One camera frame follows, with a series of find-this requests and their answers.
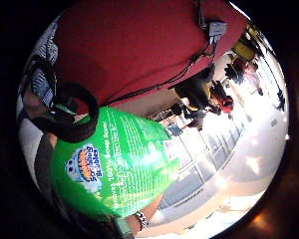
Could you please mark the the person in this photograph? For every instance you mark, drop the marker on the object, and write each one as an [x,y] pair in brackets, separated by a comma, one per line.
[43,49]

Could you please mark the yellow bag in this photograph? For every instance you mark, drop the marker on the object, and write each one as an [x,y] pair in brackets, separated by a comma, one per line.
[244,50]

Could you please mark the grey hub box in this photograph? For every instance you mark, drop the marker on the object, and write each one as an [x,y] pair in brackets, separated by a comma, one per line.
[217,28]

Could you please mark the green cleaner bottle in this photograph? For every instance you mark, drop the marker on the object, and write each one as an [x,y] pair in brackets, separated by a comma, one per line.
[123,159]

